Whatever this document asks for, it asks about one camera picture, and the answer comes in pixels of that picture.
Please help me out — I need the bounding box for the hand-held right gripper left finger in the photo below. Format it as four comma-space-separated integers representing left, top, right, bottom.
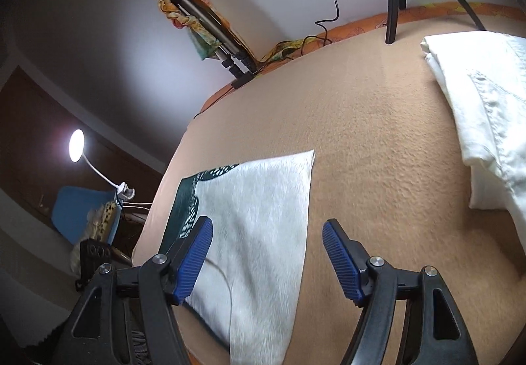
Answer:
51, 216, 213, 365

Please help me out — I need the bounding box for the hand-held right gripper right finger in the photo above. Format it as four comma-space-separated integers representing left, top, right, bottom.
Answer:
323, 219, 479, 365

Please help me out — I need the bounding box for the dark green printed cloth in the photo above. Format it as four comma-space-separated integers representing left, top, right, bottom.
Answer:
158, 149, 316, 365

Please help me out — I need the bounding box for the beige patterned cloth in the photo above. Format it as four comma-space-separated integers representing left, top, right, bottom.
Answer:
83, 202, 121, 245

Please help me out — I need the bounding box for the blue chair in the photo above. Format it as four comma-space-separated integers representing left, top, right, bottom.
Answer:
53, 185, 123, 245

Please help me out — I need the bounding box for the white gooseneck clip lamp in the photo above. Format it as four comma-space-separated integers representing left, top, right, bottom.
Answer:
68, 129, 137, 203

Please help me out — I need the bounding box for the beige blanket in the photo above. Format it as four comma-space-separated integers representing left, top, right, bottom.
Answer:
131, 12, 526, 365

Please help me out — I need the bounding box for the white folded garment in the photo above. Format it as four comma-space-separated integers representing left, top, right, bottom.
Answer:
420, 32, 526, 215

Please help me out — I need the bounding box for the colourful patterned cloth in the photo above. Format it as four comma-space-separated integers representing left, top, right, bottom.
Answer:
156, 0, 223, 62

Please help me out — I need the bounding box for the folded metal tripod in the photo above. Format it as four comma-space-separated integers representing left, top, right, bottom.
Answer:
168, 0, 264, 89

